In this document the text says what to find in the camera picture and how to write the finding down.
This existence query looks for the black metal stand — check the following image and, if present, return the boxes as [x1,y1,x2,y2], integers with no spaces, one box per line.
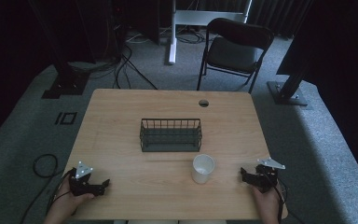
[266,0,327,107]
[27,0,90,100]

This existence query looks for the person's right hand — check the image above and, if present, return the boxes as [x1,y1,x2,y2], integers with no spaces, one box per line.
[249,182,283,218]

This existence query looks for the person's left hand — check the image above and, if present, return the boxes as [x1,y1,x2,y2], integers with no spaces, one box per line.
[51,176,96,220]

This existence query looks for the black floor cables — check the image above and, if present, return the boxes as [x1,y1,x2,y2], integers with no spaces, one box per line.
[71,31,158,91]

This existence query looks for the white desk frame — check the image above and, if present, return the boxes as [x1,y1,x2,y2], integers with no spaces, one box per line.
[167,0,254,65]

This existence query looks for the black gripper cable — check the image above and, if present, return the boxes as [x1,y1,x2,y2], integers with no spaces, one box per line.
[269,174,290,224]
[19,153,76,224]

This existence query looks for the black folding chair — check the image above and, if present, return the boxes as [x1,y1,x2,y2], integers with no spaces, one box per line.
[196,17,275,95]

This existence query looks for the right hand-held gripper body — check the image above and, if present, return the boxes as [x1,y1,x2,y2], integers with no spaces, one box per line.
[253,157,286,194]

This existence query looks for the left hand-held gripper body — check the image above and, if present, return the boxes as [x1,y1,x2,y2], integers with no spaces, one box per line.
[68,160,95,197]

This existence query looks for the dark wire basket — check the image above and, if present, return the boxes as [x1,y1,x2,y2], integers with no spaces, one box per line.
[139,118,203,153]

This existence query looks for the dark curtain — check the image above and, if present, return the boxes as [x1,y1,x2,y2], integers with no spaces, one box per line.
[248,0,311,39]

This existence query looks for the white cup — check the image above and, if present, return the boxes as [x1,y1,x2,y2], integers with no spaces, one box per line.
[190,153,216,185]

